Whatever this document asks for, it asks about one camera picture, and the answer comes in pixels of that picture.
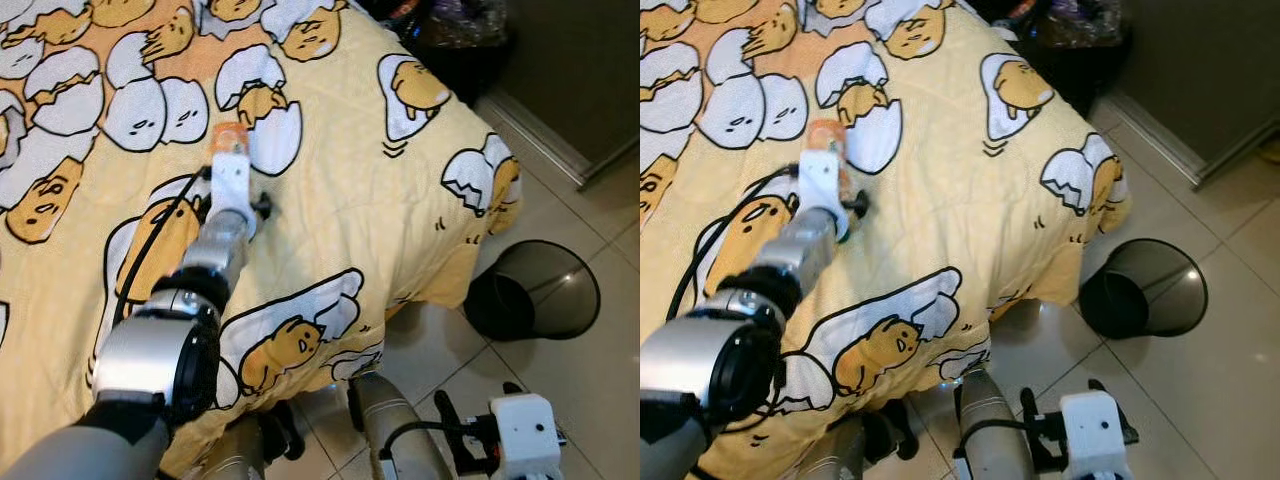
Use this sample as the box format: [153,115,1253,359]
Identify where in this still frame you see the clear bottle orange label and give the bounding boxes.
[807,119,850,161]
[211,121,252,161]

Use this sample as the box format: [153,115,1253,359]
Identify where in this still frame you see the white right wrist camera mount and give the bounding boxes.
[1060,389,1134,480]
[489,394,562,480]

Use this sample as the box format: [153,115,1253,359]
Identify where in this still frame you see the grey robot leg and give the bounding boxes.
[195,400,306,480]
[953,367,1046,480]
[795,410,906,480]
[347,370,456,480]

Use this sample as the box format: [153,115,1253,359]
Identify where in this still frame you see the black round trash bin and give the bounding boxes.
[463,239,602,343]
[1077,238,1210,339]

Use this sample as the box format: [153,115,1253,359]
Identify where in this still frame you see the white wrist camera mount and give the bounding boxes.
[1060,389,1134,480]
[489,394,562,480]
[797,150,847,219]
[207,150,252,219]

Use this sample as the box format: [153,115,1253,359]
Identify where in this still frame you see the grey left robot leg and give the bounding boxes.
[795,410,906,480]
[195,400,306,480]

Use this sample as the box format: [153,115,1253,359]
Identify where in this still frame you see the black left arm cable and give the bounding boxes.
[112,165,213,331]
[665,165,801,321]

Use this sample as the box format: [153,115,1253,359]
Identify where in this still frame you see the yellow cartoon blanket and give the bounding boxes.
[640,0,1131,476]
[0,0,524,471]

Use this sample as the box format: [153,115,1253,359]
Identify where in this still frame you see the grey right robot leg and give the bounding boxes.
[347,370,456,480]
[953,367,1046,480]

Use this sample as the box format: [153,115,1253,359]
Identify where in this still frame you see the dark wardrobe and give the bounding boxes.
[478,0,641,191]
[1100,0,1280,191]

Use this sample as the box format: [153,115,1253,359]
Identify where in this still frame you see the black plastic bag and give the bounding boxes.
[355,0,511,106]
[965,0,1136,113]

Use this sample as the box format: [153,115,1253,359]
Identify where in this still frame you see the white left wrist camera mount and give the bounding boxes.
[797,150,847,219]
[207,150,252,219]

